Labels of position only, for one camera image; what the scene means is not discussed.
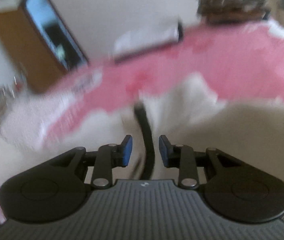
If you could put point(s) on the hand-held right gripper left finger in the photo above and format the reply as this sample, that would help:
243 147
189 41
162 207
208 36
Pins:
127 150

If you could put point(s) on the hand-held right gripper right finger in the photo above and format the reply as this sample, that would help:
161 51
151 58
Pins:
163 151

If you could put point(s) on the beige zip jacket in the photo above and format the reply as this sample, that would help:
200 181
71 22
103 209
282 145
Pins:
232 135

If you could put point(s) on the stack of folded clothes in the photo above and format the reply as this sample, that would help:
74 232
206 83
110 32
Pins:
232 5

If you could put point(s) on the pink floral blanket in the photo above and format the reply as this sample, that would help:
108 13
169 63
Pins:
207 62

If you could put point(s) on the beige checked cloth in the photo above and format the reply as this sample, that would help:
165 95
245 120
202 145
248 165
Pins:
31 120

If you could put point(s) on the white folded cloth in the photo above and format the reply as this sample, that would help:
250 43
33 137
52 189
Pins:
144 40

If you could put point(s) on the wooden door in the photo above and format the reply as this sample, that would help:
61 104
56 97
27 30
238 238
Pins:
19 42

